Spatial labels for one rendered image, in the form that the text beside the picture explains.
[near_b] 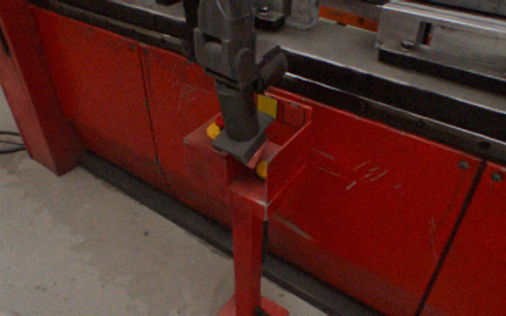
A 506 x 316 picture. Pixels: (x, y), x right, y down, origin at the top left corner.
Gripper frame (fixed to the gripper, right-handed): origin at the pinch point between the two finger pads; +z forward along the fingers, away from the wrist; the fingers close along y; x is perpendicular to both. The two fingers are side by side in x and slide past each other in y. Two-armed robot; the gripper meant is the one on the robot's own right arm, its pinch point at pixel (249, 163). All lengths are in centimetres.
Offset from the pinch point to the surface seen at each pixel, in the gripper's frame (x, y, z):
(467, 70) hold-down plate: -27.4, 35.3, -4.8
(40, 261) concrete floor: 86, -31, 72
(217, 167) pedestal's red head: 6.3, -2.5, 1.9
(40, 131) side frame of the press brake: 123, 8, 56
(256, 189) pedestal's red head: -0.8, -0.8, 6.6
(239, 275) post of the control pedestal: 5.5, -7.0, 41.1
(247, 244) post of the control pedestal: 3.0, -3.6, 27.9
